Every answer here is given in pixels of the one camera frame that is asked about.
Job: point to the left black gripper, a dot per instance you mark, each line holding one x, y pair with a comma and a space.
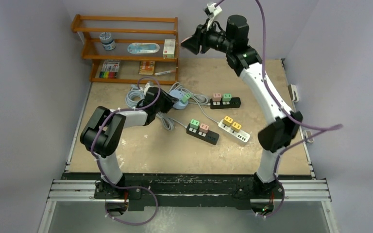
169, 102

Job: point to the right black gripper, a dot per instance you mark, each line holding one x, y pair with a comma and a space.
200, 40

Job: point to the round blue power socket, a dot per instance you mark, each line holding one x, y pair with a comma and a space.
177, 94

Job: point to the pink plug strip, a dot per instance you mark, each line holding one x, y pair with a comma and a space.
217, 97

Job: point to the black power strip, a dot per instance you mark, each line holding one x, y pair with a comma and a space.
209, 137
235, 102

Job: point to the green plug strip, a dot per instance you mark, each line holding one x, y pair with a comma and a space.
226, 97

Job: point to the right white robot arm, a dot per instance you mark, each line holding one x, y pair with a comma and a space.
247, 64

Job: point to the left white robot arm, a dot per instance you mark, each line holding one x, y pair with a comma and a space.
102, 133

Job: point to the yellow plug left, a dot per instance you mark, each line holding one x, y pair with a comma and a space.
227, 121

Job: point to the yellow plug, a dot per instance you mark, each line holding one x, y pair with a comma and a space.
227, 121
236, 127

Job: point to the yellow plug right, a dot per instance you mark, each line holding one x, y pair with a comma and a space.
236, 127

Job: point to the white marker pen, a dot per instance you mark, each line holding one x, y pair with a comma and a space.
164, 72

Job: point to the orange small booklet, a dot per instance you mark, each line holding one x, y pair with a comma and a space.
146, 67

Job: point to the white red small box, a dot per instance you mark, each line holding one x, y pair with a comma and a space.
169, 48

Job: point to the blue white oval package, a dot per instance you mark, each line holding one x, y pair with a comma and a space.
143, 48

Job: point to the coloured marker pen pack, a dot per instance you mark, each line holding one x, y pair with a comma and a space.
109, 69

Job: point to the blue white round jar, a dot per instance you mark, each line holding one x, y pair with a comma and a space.
107, 41

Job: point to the white power strip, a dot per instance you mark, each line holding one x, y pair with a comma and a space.
241, 135

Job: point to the orange wooden shelf rack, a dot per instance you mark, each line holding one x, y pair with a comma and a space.
127, 30

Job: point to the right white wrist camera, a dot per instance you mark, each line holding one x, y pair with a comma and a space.
212, 10

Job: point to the black metal base rail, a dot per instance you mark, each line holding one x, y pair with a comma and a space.
188, 190

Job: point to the white wall bracket upper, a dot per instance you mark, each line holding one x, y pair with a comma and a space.
293, 92

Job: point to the white wall bracket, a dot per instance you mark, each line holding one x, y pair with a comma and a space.
293, 92
308, 136

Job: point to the white wall bracket lower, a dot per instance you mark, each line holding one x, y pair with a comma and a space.
308, 136

